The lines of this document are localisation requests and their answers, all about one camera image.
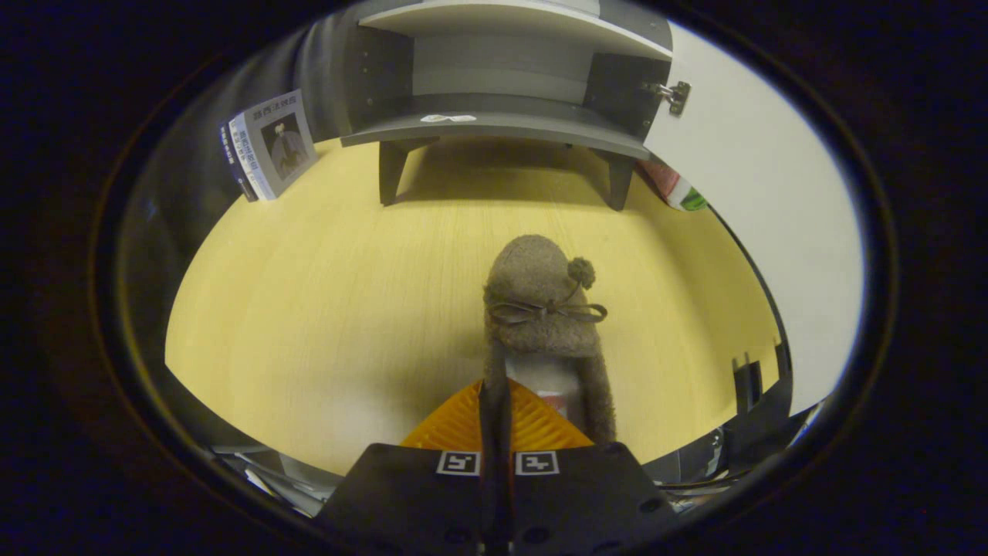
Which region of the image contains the black backdrop cloth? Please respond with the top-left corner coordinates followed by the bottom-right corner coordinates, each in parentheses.
top-left (116, 15), bottom-right (348, 325)

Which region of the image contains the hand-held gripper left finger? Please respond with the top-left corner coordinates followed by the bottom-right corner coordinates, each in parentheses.
top-left (313, 377), bottom-right (499, 556)

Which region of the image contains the brown plush shoe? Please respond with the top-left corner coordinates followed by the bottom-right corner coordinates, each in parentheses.
top-left (482, 234), bottom-right (618, 446)

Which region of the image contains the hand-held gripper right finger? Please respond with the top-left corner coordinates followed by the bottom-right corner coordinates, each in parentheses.
top-left (498, 378), bottom-right (680, 556)

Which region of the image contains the black upright object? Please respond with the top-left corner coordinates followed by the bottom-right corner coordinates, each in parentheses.
top-left (732, 351), bottom-right (763, 415)

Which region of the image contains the dark spine book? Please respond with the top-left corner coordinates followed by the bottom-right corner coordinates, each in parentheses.
top-left (218, 120), bottom-right (259, 203)

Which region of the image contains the watermelon slice toy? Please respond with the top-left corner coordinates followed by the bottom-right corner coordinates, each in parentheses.
top-left (639, 158), bottom-right (709, 212)

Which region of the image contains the white cover book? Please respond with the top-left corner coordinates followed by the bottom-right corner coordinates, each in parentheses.
top-left (230, 89), bottom-right (318, 202)

